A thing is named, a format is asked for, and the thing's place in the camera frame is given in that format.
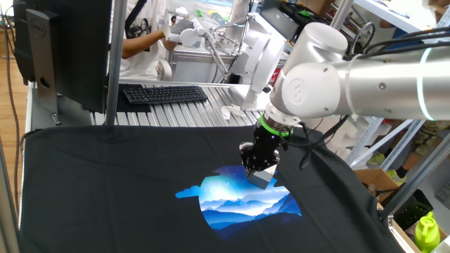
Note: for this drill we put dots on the black desk mat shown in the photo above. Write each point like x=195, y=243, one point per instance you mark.
x=135, y=107

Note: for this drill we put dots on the crumpled white paper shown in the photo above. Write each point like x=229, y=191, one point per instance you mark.
x=232, y=111

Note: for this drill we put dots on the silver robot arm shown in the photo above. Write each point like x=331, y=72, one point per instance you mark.
x=379, y=88

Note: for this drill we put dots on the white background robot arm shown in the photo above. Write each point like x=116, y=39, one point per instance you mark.
x=260, y=59

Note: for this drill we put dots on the brown cardboard box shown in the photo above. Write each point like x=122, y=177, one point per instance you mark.
x=378, y=179

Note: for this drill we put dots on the black Dell monitor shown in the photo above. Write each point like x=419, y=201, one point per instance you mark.
x=81, y=52

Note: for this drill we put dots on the black plastic crate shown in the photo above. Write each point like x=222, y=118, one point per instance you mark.
x=413, y=214

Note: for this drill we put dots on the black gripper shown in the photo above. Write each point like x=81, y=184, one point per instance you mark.
x=260, y=147

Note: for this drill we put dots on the black cloth with blue print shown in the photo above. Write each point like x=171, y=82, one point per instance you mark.
x=105, y=193

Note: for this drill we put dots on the white handheld device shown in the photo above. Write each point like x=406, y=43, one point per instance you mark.
x=188, y=33

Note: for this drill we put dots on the aluminium frame post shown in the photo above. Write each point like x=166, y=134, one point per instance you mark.
x=116, y=70

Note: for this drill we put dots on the bare forearm of person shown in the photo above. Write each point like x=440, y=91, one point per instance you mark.
x=144, y=44

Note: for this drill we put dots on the green plastic bottle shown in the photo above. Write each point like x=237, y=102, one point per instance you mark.
x=427, y=235

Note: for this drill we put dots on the person in white t-shirt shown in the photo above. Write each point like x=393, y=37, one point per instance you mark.
x=140, y=66

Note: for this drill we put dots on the slanted aluminium frame strut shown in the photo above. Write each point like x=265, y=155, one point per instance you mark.
x=418, y=175

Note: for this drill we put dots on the black keyboard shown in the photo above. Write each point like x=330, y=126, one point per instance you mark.
x=165, y=94

